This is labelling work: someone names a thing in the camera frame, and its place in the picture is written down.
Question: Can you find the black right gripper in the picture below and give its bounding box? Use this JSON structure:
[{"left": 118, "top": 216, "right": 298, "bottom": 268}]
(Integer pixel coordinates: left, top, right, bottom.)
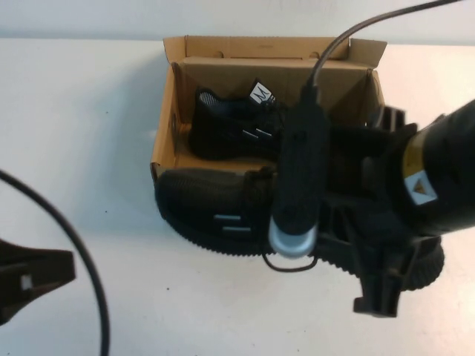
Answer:
[{"left": 317, "top": 105, "right": 443, "bottom": 317}]

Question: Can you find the black right camera cable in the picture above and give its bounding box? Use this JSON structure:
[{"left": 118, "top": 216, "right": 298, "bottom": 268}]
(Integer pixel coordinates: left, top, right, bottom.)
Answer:
[{"left": 307, "top": 0, "right": 463, "bottom": 90}]

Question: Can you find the black knit sneaker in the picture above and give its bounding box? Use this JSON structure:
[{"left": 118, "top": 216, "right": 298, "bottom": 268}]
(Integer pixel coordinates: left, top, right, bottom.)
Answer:
[
  {"left": 154, "top": 165, "right": 445, "bottom": 298},
  {"left": 189, "top": 78, "right": 287, "bottom": 162}
]

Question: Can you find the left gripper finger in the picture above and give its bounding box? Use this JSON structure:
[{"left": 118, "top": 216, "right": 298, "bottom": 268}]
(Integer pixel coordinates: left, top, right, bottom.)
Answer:
[
  {"left": 0, "top": 238, "right": 77, "bottom": 283},
  {"left": 0, "top": 264, "right": 77, "bottom": 324}
]

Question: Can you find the black left camera cable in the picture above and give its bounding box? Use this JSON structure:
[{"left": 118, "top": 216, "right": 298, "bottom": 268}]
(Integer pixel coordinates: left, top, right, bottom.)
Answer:
[{"left": 0, "top": 168, "right": 111, "bottom": 356}]

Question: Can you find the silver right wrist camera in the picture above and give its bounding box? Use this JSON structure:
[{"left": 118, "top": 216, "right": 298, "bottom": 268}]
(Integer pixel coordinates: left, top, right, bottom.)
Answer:
[{"left": 267, "top": 84, "right": 330, "bottom": 258}]

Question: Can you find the brown cardboard shoe box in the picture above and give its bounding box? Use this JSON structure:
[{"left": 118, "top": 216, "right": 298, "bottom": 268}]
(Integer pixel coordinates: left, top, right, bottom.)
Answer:
[{"left": 149, "top": 35, "right": 389, "bottom": 208}]

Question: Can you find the black camera cable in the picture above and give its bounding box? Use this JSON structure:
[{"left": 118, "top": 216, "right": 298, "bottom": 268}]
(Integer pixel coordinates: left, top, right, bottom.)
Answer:
[
  {"left": 0, "top": 168, "right": 111, "bottom": 356},
  {"left": 307, "top": 0, "right": 463, "bottom": 90}
]

